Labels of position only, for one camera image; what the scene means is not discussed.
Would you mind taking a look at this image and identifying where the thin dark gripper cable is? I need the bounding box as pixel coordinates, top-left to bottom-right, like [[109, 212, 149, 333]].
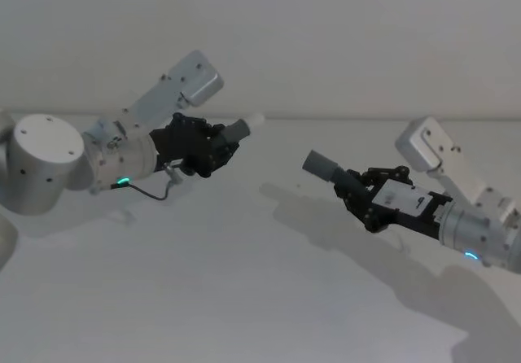
[[110, 160, 185, 201]]

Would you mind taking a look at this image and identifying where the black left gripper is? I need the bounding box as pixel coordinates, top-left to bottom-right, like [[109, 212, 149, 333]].
[[148, 112, 242, 179]]

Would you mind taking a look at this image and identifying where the grey cylindrical pen cap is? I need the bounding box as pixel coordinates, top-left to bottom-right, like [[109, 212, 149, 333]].
[[300, 148, 347, 184]]

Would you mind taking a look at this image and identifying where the white table cloth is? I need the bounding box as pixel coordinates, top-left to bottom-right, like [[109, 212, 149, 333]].
[[0, 110, 521, 363]]

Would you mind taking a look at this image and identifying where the grey pen with white tip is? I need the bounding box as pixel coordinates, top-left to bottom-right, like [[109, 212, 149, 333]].
[[221, 112, 266, 141]]

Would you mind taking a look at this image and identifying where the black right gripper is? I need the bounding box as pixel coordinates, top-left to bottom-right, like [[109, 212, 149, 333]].
[[331, 165, 453, 236]]

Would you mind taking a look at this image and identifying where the white curtain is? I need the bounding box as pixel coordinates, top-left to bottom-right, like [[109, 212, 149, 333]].
[[0, 0, 521, 120]]

